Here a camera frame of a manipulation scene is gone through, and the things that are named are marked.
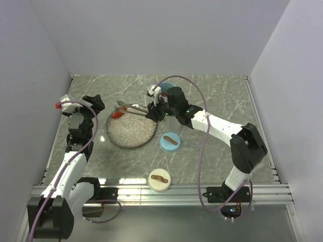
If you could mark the aluminium front rail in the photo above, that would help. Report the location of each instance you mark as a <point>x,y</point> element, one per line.
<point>187,195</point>

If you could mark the red sausage toy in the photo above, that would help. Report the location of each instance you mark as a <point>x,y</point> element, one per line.
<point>117,114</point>

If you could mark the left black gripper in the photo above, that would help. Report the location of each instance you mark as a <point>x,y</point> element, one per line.
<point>96,102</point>

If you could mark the blue cylindrical container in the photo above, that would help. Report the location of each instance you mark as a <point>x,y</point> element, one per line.
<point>165,86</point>

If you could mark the aluminium rail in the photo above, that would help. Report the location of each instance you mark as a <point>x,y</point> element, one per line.
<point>187,195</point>
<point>268,158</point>

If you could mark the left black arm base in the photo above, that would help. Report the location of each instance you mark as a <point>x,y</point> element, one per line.
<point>95,206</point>

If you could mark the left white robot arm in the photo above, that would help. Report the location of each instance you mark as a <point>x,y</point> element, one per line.
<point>52,214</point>

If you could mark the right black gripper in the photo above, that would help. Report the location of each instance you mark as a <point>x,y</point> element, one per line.
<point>154,114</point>

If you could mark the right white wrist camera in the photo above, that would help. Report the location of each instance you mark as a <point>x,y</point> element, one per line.
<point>154,91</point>

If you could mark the aluminium right side rail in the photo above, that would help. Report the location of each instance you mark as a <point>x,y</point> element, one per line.
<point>268,158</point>

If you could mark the speckled grey plate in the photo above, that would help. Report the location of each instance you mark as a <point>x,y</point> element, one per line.
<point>130,131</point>

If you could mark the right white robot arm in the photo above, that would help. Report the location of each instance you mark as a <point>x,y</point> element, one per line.
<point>246,144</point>

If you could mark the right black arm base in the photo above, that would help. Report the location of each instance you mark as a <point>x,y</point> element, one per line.
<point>238,205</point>

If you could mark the blue lid brown handle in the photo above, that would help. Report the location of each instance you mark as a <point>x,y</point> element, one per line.
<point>170,142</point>

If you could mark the metal serving tongs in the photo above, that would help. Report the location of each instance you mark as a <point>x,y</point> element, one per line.
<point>128,108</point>

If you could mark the white lid brown handle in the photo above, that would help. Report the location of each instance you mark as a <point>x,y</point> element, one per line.
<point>159,180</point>

